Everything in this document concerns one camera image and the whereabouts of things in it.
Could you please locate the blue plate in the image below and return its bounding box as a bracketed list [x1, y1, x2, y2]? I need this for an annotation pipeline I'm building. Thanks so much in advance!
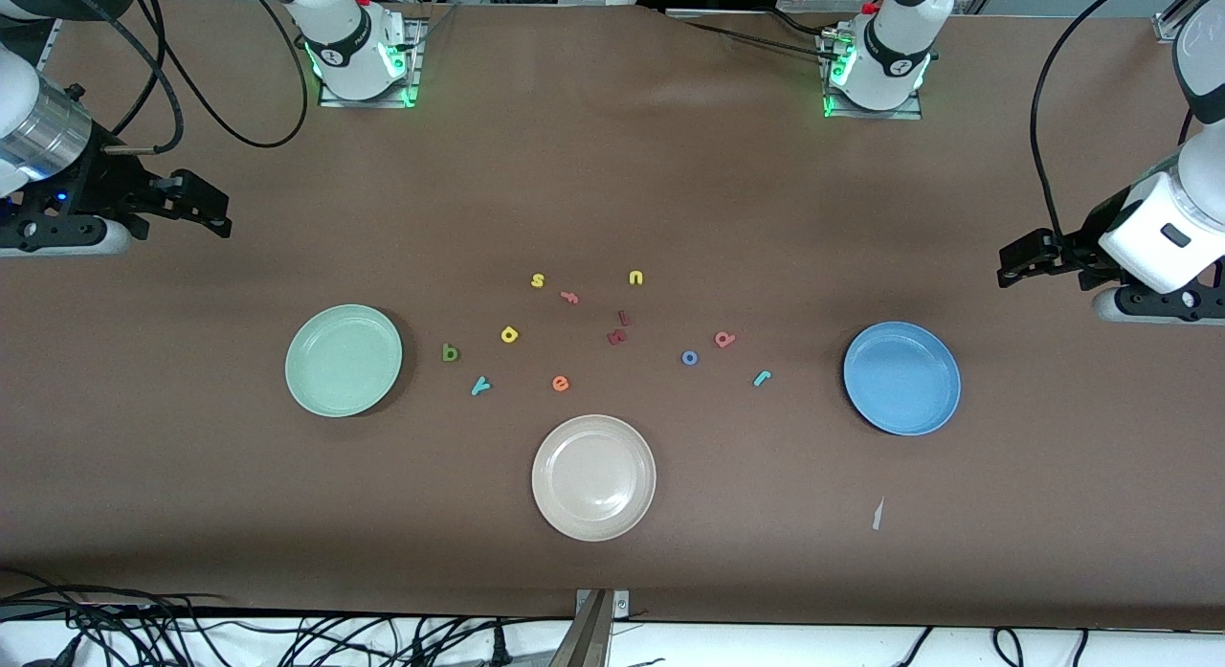
[842, 322, 962, 436]

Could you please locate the green plate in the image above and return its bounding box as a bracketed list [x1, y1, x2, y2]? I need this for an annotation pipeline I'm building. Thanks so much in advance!
[284, 304, 404, 418]

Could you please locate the beige plate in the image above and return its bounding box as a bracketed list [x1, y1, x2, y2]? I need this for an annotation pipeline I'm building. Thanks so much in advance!
[531, 414, 657, 542]

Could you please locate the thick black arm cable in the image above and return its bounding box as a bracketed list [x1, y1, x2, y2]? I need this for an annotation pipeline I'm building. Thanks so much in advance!
[1030, 0, 1149, 242]
[100, 0, 189, 157]

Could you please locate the thin black cable loop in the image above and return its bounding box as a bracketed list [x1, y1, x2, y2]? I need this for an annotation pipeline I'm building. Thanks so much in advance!
[153, 0, 310, 149]

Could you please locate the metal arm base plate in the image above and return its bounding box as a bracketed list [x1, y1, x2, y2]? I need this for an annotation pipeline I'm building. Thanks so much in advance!
[816, 31, 925, 122]
[319, 16, 428, 109]

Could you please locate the aluminium frame profile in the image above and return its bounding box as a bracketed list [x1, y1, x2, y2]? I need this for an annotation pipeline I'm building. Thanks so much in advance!
[1153, 0, 1225, 44]

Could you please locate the black base cable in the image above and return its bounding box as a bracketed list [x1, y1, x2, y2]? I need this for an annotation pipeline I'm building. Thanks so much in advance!
[681, 18, 843, 61]

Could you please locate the black cable tangle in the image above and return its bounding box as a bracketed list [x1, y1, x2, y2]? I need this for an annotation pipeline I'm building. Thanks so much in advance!
[0, 605, 575, 667]

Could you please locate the metal table edge bracket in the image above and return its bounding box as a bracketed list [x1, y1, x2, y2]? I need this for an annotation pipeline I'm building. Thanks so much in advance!
[548, 589, 631, 667]

